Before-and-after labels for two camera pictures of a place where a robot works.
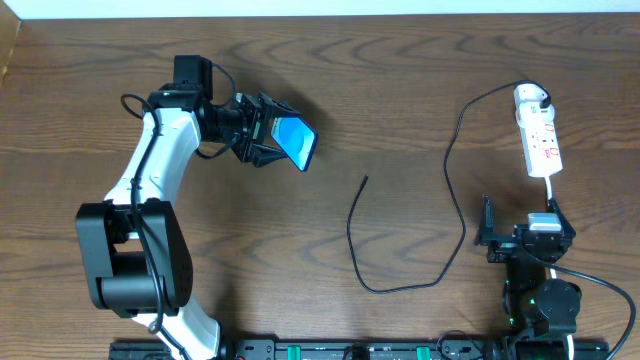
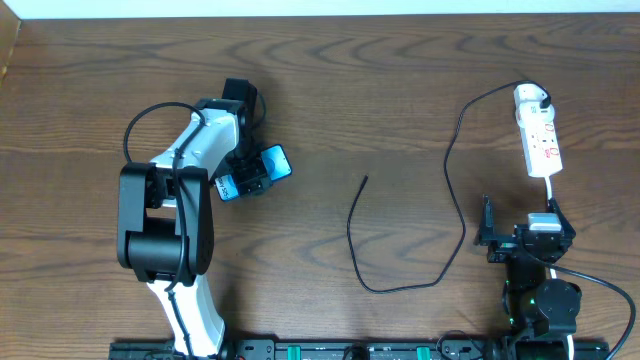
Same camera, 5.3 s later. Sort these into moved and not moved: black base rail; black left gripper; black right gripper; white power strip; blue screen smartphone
Moved: black left gripper; blue screen smartphone
Not moved: black right gripper; black base rail; white power strip
